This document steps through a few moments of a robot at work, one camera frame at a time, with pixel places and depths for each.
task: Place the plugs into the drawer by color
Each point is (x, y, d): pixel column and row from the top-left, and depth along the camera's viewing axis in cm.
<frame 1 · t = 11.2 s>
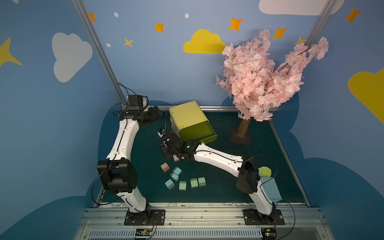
left hand: (156, 113, 85), fingers open
right hand: (166, 143, 81), fingers open
green drawer cabinet: (189, 122, 89), point 23 cm above the table
brown tree trunk: (243, 127, 101), point 12 cm above the table
pink plug: (165, 167, 92), point 2 cm above the table
teal plug: (177, 170, 90), point 2 cm above the table
teal plug 2: (174, 176, 88), point 3 cm above the table
teal plug 3: (170, 184, 85), point 2 cm above the table
light green plug: (182, 185, 86), point 2 cm above the table
light green plug 2: (194, 182, 86), point 2 cm above the table
light green plug 3: (202, 182, 86), point 3 cm above the table
green round disc: (264, 171, 95), on the table

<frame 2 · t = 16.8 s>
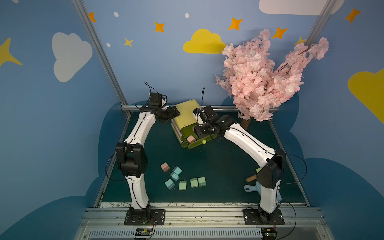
left hand: (174, 113, 91), fingers open
right hand: (199, 128, 83), fingers open
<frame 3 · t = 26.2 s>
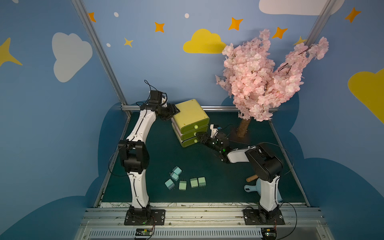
left hand: (176, 110, 92), fingers open
right hand: (198, 133, 93), fingers open
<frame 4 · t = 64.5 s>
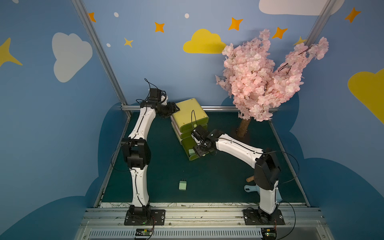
left hand: (175, 109, 94), fingers open
right hand: (201, 148, 89), fingers open
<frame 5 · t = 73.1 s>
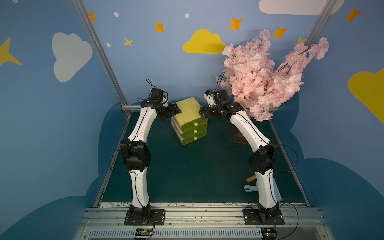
left hand: (176, 111, 91), fingers open
right hand: (206, 109, 89), fingers open
